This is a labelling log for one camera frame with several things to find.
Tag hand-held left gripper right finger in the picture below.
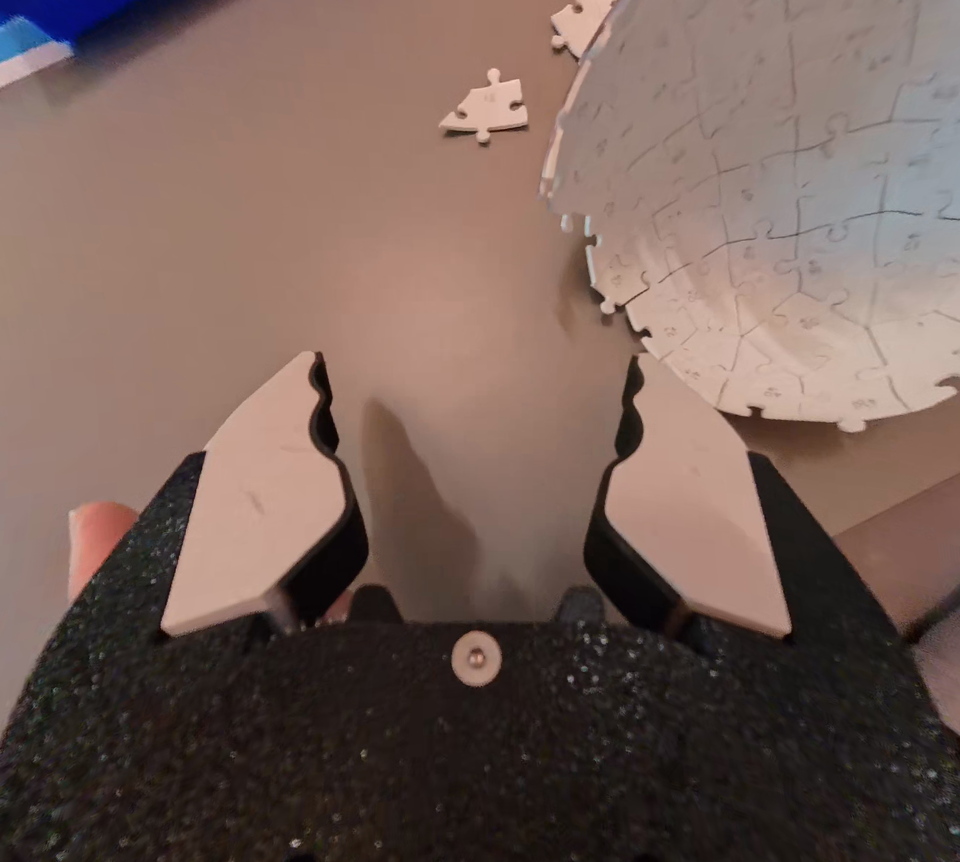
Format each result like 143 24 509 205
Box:
583 354 793 640

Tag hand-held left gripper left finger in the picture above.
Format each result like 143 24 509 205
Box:
159 351 370 638

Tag colourful cartoon puzzle ball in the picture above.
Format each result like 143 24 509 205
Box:
538 0 960 434

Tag white triangular puzzle piece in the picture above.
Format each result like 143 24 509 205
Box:
438 67 530 145

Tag person's left hand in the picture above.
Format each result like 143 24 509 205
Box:
67 501 140 602

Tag light blue flat box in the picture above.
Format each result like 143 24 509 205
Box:
0 21 76 91

